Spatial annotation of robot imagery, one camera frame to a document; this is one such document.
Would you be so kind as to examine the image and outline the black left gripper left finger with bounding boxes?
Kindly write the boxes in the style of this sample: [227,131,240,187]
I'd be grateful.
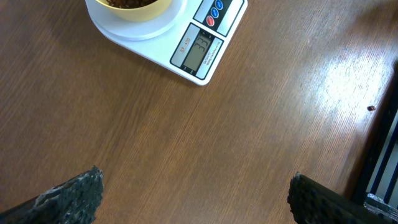
[1,166,103,224]

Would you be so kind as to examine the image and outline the pale yellow bowl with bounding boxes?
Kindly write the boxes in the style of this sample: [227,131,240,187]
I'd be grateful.
[96,0,172,22]

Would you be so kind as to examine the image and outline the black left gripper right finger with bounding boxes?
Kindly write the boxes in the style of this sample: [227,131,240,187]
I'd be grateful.
[287,173,388,224]

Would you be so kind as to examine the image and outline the black metal table frame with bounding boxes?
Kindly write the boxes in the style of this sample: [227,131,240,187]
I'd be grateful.
[351,62,398,222]

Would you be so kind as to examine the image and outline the white digital kitchen scale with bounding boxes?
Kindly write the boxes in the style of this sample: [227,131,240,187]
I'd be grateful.
[86,0,248,85]

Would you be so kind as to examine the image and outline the red beans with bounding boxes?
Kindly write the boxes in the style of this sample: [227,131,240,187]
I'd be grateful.
[106,0,157,9]

